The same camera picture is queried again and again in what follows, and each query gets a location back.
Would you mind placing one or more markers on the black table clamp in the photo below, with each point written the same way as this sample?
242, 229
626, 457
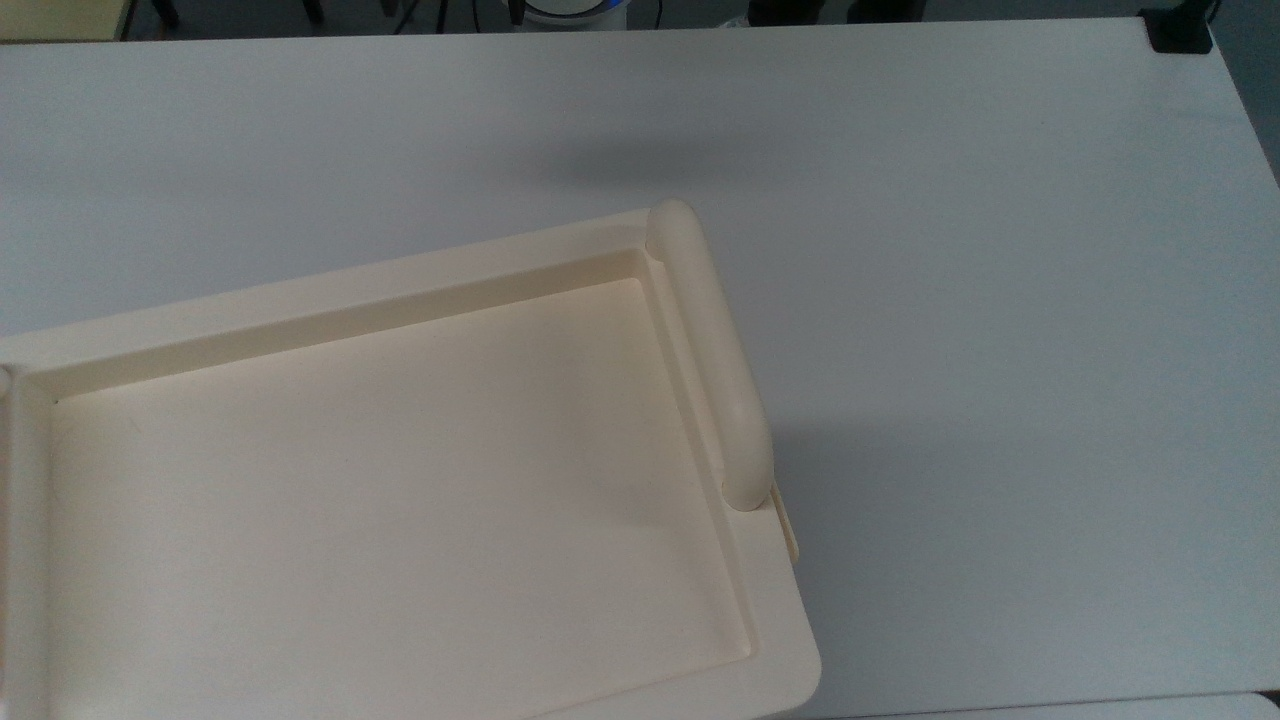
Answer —
1178, 30

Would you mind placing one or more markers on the cream plastic cabinet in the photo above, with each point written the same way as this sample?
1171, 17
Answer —
400, 500

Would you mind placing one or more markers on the wooden furniture piece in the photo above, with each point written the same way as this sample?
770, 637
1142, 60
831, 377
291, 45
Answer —
60, 18

